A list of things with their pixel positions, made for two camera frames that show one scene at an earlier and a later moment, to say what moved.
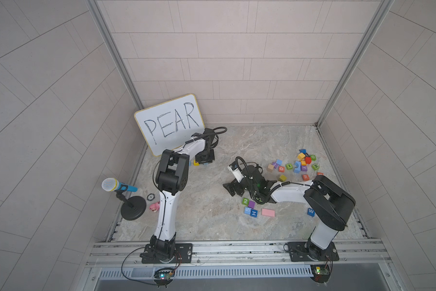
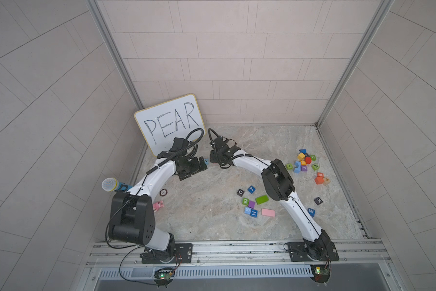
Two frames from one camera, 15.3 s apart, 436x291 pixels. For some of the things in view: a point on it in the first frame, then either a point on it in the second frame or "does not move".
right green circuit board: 321,273 does not move
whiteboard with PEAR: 169,124 does not move
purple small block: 252,204 does not move
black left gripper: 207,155 to 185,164
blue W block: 310,212 does not move
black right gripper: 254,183 to 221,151
